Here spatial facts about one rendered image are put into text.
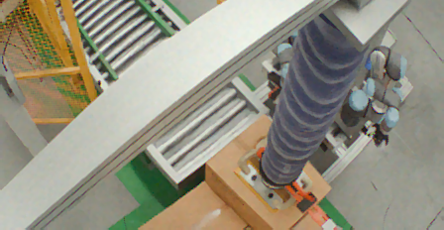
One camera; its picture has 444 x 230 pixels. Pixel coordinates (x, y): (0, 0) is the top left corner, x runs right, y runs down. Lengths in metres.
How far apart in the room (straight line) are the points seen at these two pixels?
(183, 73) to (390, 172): 3.47
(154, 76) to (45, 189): 0.32
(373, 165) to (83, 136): 3.51
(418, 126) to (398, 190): 0.63
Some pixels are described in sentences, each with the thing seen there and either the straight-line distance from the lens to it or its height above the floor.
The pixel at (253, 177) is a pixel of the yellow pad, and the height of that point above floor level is 0.99.
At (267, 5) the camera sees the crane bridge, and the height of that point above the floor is 3.05.
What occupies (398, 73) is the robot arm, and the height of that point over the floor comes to 1.62.
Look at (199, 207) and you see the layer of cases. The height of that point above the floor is 0.54.
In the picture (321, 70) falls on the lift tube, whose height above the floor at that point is 2.48.
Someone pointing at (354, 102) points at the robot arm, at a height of 1.26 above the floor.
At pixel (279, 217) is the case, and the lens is 3.11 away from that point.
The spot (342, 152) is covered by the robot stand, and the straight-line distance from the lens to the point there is 4.04.
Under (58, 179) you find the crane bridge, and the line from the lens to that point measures 0.99.
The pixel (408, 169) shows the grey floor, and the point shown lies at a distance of 4.46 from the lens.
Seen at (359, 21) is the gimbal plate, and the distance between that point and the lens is 1.34.
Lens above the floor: 3.98
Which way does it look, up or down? 68 degrees down
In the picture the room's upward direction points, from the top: 6 degrees clockwise
